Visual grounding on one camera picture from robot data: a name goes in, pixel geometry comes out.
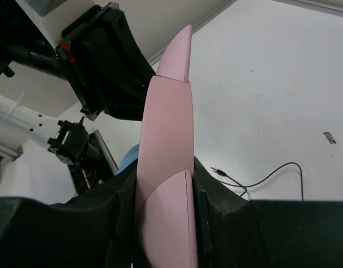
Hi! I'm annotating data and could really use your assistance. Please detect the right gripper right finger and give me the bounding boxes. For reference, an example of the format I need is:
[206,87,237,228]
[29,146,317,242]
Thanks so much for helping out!
[192,160,343,267]

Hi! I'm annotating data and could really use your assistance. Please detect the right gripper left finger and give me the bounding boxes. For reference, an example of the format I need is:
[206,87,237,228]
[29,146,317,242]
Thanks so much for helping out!
[0,163,137,267]

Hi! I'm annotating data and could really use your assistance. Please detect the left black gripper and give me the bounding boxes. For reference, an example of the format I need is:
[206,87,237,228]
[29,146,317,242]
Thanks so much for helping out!
[56,4,155,121]

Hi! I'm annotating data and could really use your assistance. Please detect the black headphone audio cable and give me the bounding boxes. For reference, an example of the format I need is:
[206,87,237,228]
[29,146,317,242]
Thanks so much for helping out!
[211,162,305,202]

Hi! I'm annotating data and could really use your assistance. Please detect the pink blue cat-ear headphones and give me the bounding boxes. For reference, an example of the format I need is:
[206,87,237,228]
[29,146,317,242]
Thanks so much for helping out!
[133,25,198,267]

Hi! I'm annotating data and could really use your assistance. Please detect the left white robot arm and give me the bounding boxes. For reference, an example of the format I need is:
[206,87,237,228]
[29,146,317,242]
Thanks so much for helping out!
[0,1,154,167]

